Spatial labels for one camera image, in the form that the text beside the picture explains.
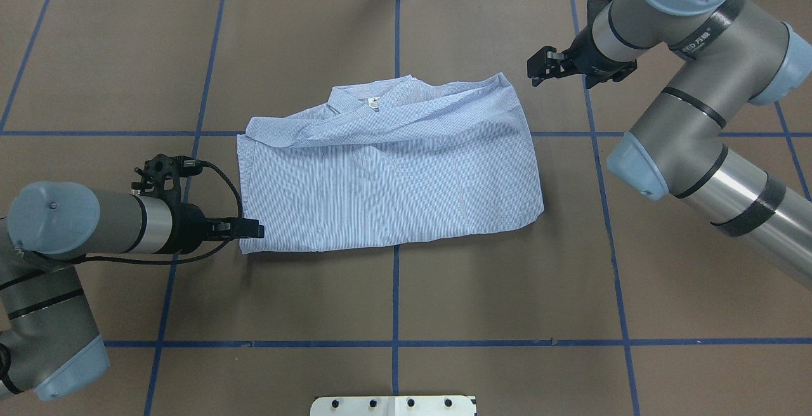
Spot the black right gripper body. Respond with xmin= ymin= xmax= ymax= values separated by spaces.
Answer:
xmin=558 ymin=0 xmax=638 ymax=89

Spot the light blue striped shirt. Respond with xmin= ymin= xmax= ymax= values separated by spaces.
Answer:
xmin=236 ymin=73 xmax=544 ymax=254

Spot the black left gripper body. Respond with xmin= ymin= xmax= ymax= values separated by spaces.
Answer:
xmin=131 ymin=154 xmax=209 ymax=255

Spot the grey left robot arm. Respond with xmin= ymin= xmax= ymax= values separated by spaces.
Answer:
xmin=1 ymin=154 xmax=264 ymax=401

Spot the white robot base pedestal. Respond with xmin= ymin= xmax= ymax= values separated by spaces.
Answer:
xmin=310 ymin=395 xmax=478 ymax=415

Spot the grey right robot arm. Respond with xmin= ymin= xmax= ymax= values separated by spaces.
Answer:
xmin=526 ymin=0 xmax=811 ymax=288

